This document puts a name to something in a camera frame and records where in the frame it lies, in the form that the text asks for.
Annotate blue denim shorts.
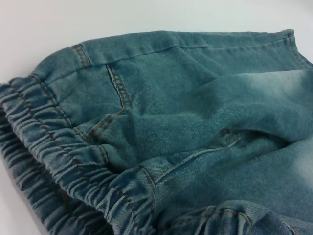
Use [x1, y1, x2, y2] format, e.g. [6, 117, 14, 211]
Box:
[0, 29, 313, 235]

